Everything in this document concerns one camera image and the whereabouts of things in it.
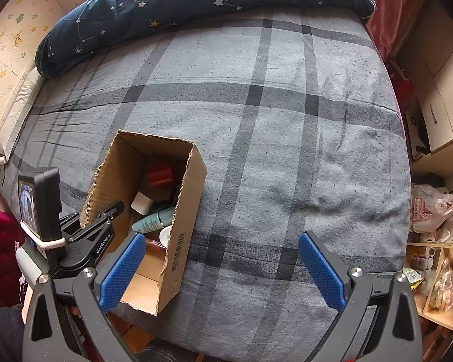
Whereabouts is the white box with black print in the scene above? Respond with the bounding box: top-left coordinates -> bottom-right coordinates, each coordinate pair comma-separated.
404,98 -> 433,161

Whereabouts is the clear bag of snacks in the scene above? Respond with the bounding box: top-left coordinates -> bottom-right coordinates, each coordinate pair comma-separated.
428,256 -> 453,312

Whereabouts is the wooden shelf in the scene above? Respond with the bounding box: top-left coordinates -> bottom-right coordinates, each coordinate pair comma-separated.
404,241 -> 453,332

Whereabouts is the pack of small white cups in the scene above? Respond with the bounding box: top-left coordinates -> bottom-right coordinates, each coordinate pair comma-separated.
410,247 -> 439,270

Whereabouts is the grey plaid bed sheet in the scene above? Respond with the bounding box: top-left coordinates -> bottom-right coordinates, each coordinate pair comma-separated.
0,5 -> 414,351

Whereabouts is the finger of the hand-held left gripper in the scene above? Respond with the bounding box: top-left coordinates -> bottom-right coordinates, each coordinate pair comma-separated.
62,213 -> 116,244
81,201 -> 125,227

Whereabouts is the beige cube box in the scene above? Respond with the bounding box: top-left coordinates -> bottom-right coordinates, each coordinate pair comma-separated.
130,192 -> 153,215

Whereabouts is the grey pillow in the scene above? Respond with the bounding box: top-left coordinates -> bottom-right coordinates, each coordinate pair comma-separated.
0,66 -> 42,163

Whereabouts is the brown cardboard box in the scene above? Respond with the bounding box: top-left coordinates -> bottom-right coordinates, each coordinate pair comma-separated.
79,130 -> 207,316

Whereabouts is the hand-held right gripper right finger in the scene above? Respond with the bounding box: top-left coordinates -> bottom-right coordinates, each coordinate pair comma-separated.
298,231 -> 423,362

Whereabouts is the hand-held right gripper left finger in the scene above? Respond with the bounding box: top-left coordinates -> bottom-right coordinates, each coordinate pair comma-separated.
21,233 -> 147,362

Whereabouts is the white cream jar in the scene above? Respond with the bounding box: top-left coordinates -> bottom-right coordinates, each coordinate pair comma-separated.
159,225 -> 174,249

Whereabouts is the green snack packet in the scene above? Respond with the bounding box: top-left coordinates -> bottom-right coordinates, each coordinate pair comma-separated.
403,268 -> 421,291

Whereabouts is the white plastic bag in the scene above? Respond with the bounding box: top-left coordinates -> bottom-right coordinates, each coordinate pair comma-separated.
411,184 -> 453,244

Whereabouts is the mint green bottle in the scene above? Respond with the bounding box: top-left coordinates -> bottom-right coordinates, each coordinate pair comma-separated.
131,208 -> 176,233

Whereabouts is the small red box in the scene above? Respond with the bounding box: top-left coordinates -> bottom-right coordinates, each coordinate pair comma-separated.
147,165 -> 174,187

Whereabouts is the dark red tufted headboard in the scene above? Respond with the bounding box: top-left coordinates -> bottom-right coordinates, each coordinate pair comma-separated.
0,207 -> 27,310

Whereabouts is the red curtain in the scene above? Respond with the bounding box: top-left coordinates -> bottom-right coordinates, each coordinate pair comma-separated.
353,0 -> 429,61

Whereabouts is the beige cabinet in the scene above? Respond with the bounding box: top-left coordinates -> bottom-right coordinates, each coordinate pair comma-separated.
394,0 -> 453,193

